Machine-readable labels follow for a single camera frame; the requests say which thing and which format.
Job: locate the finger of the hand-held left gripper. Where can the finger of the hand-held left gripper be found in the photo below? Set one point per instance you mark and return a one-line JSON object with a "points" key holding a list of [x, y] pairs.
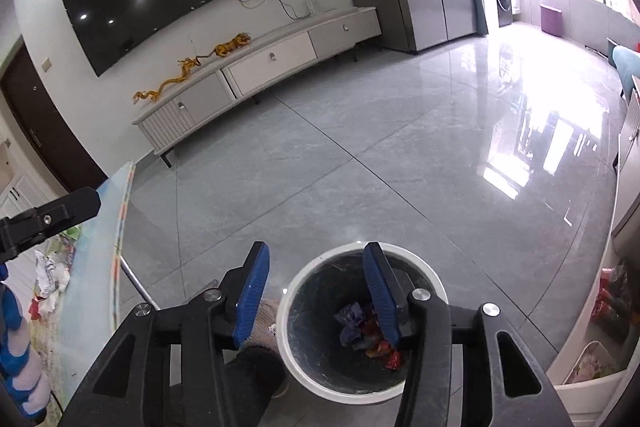
{"points": [[65, 208]]}

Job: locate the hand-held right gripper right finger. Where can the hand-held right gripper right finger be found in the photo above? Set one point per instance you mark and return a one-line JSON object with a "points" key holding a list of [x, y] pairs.
{"points": [[382, 302]]}

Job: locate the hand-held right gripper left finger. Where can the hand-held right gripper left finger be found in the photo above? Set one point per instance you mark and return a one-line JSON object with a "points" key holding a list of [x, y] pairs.
{"points": [[252, 292]]}

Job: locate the green paper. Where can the green paper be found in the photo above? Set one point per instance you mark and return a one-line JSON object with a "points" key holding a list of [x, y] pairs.
{"points": [[71, 234]]}

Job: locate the white round trash can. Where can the white round trash can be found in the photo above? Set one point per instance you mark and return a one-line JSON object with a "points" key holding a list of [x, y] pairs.
{"points": [[320, 307]]}

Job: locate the white plastic bag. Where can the white plastic bag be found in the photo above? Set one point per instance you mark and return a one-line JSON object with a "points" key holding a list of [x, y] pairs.
{"points": [[50, 273]]}

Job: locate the person's left forearm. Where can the person's left forearm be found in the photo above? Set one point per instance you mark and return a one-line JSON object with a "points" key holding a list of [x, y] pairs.
{"points": [[17, 347]]}

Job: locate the purple crumpled wrapper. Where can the purple crumpled wrapper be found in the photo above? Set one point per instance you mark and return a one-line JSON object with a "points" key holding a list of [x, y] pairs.
{"points": [[352, 313]]}

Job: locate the blue crumpled wrapper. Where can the blue crumpled wrapper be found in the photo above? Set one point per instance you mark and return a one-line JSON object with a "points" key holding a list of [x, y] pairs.
{"points": [[350, 336]]}

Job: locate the red orange snack wrapper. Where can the red orange snack wrapper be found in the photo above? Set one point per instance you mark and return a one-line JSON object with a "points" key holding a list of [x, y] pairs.
{"points": [[377, 349]]}

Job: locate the white cupboards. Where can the white cupboards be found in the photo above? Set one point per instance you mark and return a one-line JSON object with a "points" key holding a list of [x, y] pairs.
{"points": [[15, 193]]}

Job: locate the landscape print folding table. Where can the landscape print folding table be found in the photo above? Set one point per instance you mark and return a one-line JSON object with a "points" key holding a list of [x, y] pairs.
{"points": [[95, 257]]}

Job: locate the grey knit shoe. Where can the grey knit shoe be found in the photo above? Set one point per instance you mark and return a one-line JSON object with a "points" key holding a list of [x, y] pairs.
{"points": [[257, 367]]}

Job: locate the dark brown door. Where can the dark brown door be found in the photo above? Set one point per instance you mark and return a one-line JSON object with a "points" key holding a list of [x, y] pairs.
{"points": [[40, 122]]}

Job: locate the golden dragon ornament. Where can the golden dragon ornament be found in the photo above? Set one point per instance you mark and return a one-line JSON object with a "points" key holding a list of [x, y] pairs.
{"points": [[172, 79]]}

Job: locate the white side shelf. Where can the white side shelf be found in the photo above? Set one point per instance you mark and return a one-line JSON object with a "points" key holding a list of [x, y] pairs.
{"points": [[585, 383]]}

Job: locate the patterned plastic bag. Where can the patterned plastic bag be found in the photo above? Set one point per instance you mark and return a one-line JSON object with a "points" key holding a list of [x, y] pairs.
{"points": [[592, 363]]}

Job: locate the golden tiger ornament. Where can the golden tiger ornament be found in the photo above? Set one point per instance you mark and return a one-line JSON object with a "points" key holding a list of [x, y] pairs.
{"points": [[230, 46]]}

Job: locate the red snack packets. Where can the red snack packets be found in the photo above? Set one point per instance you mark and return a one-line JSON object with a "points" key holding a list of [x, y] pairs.
{"points": [[615, 302]]}

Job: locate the white television cabinet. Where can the white television cabinet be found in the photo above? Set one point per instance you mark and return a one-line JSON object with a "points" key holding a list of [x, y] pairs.
{"points": [[270, 57]]}

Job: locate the grey sofa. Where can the grey sofa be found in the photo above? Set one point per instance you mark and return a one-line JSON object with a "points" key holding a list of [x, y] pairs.
{"points": [[630, 212]]}

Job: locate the white power strip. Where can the white power strip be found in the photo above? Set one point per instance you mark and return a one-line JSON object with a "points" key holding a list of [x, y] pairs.
{"points": [[312, 5]]}

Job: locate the teal chair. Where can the teal chair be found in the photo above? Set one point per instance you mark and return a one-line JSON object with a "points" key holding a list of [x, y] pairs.
{"points": [[625, 63]]}

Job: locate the wall switch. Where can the wall switch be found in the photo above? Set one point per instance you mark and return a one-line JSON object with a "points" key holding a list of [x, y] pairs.
{"points": [[46, 64]]}

